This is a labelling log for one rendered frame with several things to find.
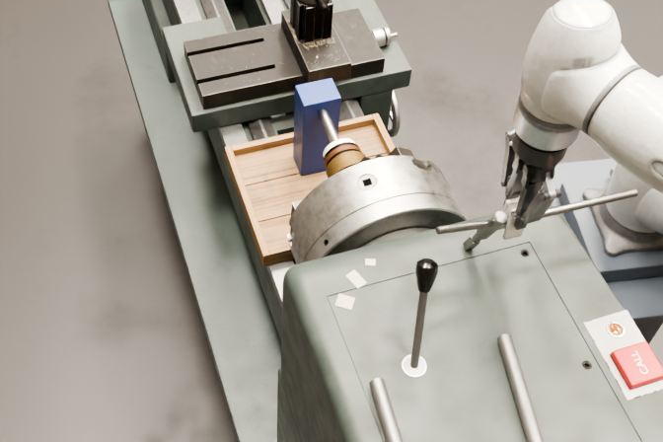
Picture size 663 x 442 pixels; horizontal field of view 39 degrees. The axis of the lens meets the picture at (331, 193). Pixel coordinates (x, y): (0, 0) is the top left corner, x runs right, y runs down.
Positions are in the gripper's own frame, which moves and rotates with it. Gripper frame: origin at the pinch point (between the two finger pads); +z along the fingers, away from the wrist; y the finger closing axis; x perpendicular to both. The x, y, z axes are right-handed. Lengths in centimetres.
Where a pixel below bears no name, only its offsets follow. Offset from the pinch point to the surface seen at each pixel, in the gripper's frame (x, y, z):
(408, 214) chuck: 10.5, 13.0, 11.9
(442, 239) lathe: 8.2, 5.1, 9.2
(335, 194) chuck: 20.4, 21.4, 13.3
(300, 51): 9, 75, 33
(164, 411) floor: 55, 49, 135
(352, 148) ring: 10.7, 38.0, 23.1
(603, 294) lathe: -11.8, -11.9, 9.1
